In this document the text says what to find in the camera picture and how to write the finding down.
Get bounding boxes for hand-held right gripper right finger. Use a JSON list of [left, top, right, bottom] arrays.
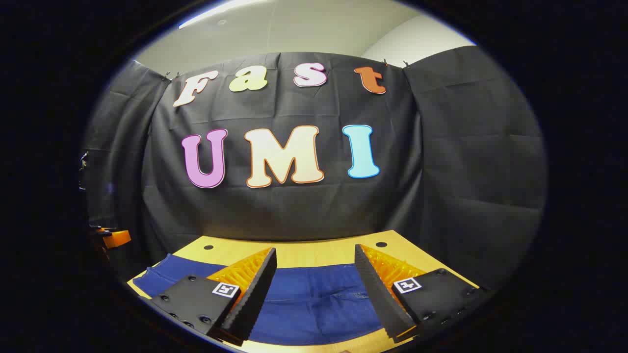
[[354, 244, 491, 344]]

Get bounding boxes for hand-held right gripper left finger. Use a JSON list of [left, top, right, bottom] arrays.
[[147, 247, 278, 347]]

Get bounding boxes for black backdrop cloth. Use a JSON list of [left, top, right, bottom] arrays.
[[81, 47, 548, 290]]

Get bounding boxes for blue denim jeans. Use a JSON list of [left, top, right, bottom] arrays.
[[132, 253, 388, 346]]

